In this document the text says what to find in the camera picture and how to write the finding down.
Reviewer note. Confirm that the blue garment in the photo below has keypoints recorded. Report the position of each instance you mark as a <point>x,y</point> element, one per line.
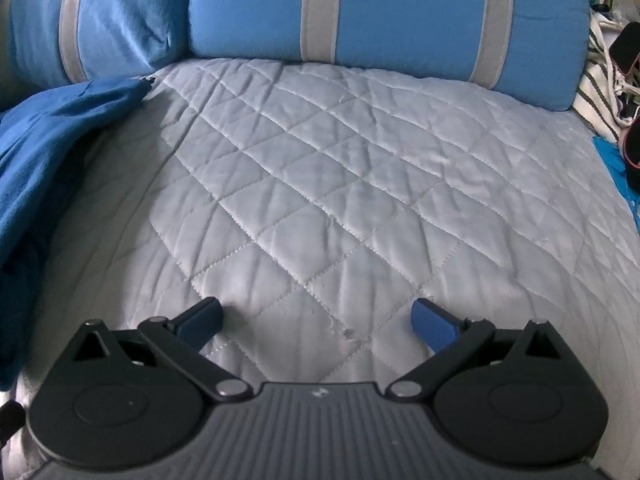
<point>45,135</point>

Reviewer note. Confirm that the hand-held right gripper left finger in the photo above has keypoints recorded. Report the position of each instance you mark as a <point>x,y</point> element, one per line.
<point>202,322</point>

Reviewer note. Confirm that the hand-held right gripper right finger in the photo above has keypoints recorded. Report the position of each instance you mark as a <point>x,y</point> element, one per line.
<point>432,325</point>

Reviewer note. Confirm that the grey quilted bed cover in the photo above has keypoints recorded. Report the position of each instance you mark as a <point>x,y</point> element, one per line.
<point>325,185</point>

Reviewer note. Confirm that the teal cloth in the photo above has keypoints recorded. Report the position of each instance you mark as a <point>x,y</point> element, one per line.
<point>612,160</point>

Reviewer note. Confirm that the blue pillow with grey stripes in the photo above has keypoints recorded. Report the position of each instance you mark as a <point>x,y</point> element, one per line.
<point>400,10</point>
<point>120,20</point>

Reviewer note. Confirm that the black slipper with red rim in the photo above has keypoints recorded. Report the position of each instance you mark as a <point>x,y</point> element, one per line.
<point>625,50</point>
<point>632,145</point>

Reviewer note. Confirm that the white striped cloth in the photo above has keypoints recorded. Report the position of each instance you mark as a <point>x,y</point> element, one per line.
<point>597,85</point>

